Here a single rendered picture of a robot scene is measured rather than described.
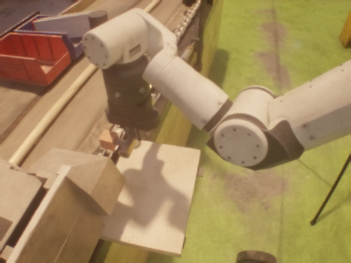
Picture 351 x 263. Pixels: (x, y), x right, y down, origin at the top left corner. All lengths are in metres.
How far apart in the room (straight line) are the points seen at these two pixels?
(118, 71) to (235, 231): 1.21
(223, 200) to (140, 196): 0.97
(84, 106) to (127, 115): 0.47
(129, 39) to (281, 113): 0.26
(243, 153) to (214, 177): 1.28
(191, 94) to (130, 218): 0.35
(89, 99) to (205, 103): 0.68
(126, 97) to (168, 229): 0.31
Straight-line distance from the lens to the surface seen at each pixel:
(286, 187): 1.73
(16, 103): 1.13
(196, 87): 0.39
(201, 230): 1.47
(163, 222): 0.62
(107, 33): 0.41
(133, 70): 0.45
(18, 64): 1.16
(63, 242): 0.50
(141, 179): 0.67
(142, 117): 0.52
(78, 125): 0.91
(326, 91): 0.35
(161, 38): 0.44
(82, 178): 0.48
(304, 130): 0.36
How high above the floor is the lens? 1.37
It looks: 47 degrees down
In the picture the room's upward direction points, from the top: 1 degrees clockwise
